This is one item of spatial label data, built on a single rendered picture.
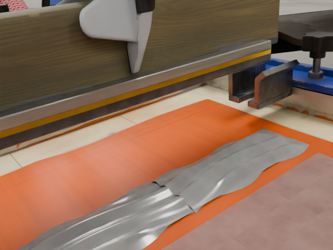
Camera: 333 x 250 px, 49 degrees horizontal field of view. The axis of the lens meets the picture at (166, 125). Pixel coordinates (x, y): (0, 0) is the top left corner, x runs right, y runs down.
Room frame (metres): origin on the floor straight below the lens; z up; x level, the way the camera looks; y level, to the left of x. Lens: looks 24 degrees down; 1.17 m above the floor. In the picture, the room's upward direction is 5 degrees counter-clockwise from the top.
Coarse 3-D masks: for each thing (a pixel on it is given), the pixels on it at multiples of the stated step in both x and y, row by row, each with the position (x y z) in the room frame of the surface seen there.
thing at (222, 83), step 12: (204, 84) 0.62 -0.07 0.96; (216, 84) 0.60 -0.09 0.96; (168, 96) 0.57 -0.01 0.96; (288, 96) 0.48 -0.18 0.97; (300, 96) 0.47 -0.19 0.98; (312, 96) 0.45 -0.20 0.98; (324, 96) 0.44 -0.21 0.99; (132, 108) 0.53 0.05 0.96; (288, 108) 0.48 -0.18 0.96; (300, 108) 0.47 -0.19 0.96; (312, 108) 0.45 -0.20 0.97; (324, 108) 0.44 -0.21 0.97; (96, 120) 0.49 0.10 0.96; (60, 132) 0.46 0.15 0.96; (24, 144) 0.43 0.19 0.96; (0, 156) 0.41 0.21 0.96
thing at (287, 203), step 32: (128, 128) 0.46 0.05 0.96; (160, 128) 0.45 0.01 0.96; (192, 128) 0.45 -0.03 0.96; (224, 128) 0.44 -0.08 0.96; (256, 128) 0.43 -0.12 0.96; (288, 128) 0.42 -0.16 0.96; (128, 160) 0.37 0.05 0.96; (160, 160) 0.37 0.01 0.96; (192, 160) 0.36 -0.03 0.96; (288, 160) 0.34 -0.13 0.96; (320, 160) 0.34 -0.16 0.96; (256, 192) 0.29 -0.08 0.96; (288, 192) 0.28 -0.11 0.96; (320, 192) 0.28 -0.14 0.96; (224, 224) 0.25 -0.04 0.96; (256, 224) 0.24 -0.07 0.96; (288, 224) 0.24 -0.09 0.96; (320, 224) 0.24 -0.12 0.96
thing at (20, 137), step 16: (240, 64) 0.41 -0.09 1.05; (256, 64) 0.43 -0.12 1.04; (192, 80) 0.37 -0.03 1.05; (208, 80) 0.39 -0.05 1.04; (144, 96) 0.33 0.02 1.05; (160, 96) 0.35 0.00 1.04; (96, 112) 0.30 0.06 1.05; (112, 112) 0.31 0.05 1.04; (32, 128) 0.27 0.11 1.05; (48, 128) 0.28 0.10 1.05; (64, 128) 0.29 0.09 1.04; (0, 144) 0.26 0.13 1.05; (16, 144) 0.26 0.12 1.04
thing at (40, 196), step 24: (24, 168) 0.38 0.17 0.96; (48, 168) 0.37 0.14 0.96; (72, 168) 0.37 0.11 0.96; (96, 168) 0.36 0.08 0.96; (120, 168) 0.36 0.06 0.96; (0, 192) 0.33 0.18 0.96; (24, 192) 0.33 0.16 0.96; (48, 192) 0.32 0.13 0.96; (72, 192) 0.32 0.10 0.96; (96, 192) 0.31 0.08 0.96; (120, 192) 0.31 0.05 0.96; (0, 216) 0.29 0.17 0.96; (24, 216) 0.29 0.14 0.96; (48, 216) 0.28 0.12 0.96; (72, 216) 0.28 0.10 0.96; (192, 216) 0.26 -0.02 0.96; (0, 240) 0.25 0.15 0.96; (24, 240) 0.25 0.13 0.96; (168, 240) 0.23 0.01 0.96; (192, 240) 0.23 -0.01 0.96; (216, 240) 0.23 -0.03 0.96
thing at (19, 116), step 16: (240, 48) 0.38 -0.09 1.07; (256, 48) 0.39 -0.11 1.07; (176, 64) 0.34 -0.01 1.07; (192, 64) 0.34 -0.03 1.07; (208, 64) 0.35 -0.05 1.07; (112, 80) 0.30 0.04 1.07; (128, 80) 0.30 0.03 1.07; (144, 80) 0.31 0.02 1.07; (160, 80) 0.32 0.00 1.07; (64, 96) 0.27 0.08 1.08; (80, 96) 0.27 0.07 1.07; (96, 96) 0.28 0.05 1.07; (112, 96) 0.29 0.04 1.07; (0, 112) 0.25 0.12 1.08; (16, 112) 0.25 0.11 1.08; (32, 112) 0.25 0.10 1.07; (48, 112) 0.26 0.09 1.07; (0, 128) 0.24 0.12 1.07
